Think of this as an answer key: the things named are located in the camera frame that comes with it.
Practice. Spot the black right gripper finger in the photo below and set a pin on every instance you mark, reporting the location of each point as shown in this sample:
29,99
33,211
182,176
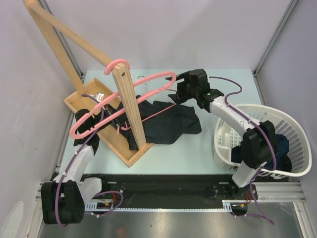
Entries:
179,97
181,76

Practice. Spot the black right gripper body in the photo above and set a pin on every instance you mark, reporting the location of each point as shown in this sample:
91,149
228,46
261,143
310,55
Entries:
185,87

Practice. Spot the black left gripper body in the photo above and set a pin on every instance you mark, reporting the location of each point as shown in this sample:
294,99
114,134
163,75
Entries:
108,111

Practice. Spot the dark green shorts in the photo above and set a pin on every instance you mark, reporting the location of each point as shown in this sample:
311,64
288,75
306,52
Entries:
168,126

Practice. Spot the navy blue shorts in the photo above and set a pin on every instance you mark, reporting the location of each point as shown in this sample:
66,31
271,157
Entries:
283,162

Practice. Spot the wooden rack post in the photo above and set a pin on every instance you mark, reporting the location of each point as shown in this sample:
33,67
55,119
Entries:
120,72

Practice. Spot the pink hanger with green shorts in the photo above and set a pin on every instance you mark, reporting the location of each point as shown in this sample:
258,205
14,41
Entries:
146,116

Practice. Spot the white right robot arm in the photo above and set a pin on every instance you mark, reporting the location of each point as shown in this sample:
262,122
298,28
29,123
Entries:
258,145

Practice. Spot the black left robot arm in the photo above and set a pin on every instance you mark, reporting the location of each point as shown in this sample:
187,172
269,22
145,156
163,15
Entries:
71,178

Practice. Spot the white laundry basket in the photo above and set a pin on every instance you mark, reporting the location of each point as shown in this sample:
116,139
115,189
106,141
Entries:
294,157

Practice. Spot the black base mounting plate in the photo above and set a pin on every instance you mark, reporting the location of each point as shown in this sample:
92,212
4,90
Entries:
187,192

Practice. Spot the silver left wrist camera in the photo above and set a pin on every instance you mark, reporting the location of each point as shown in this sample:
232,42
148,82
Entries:
99,97

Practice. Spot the aluminium rail with cable duct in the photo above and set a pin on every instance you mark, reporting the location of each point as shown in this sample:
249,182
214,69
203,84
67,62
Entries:
267,192

